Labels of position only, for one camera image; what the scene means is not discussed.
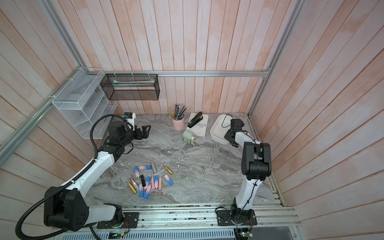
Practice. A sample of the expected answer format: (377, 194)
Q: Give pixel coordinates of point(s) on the gold glitter lipstick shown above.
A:
(132, 188)

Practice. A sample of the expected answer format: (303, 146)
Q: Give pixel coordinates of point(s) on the blue pink lipstick bottom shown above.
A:
(141, 191)

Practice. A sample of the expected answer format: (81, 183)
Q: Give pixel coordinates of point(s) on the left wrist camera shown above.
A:
(130, 117)

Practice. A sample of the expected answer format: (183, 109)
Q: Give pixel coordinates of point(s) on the black stapler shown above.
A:
(196, 119)

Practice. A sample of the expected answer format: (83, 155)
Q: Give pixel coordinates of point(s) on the blue pink lipstick top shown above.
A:
(145, 167)

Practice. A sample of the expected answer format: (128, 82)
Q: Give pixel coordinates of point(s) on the white storage tray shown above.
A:
(220, 128)

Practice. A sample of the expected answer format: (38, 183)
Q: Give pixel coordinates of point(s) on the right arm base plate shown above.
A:
(235, 217)

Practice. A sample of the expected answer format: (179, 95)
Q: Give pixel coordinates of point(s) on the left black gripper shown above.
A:
(145, 133)

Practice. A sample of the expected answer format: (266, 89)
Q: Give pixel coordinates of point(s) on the pink pen cup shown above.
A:
(178, 125)

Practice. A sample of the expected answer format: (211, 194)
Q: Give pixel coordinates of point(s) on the white wire mesh shelf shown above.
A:
(82, 101)

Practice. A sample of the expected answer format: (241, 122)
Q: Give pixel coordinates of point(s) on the pink lip gloss tube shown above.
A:
(152, 180)

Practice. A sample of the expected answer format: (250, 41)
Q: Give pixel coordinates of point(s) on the green pencil sharpener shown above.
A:
(189, 138)

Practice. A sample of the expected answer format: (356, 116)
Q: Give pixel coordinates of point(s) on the blue pink lipstick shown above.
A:
(156, 182)
(147, 183)
(145, 167)
(168, 179)
(147, 192)
(136, 170)
(141, 191)

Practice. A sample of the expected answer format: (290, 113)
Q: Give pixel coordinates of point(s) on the brown clear lip gloss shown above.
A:
(134, 183)

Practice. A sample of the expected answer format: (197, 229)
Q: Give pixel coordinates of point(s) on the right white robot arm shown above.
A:
(256, 166)

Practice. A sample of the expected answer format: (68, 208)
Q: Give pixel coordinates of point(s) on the white notebook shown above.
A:
(200, 128)

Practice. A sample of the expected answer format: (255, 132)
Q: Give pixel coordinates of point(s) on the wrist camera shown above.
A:
(130, 117)
(236, 125)

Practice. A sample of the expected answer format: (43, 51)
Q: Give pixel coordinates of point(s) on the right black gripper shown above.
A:
(226, 136)

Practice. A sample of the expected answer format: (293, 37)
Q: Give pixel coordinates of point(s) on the pens in cup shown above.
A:
(177, 113)

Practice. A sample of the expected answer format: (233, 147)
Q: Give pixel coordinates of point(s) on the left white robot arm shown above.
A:
(68, 210)

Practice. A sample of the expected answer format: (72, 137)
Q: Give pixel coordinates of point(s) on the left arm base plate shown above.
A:
(129, 220)

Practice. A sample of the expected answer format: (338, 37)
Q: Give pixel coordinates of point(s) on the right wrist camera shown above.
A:
(236, 125)

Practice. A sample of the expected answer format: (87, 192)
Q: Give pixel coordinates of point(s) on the black mesh wall basket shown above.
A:
(131, 87)

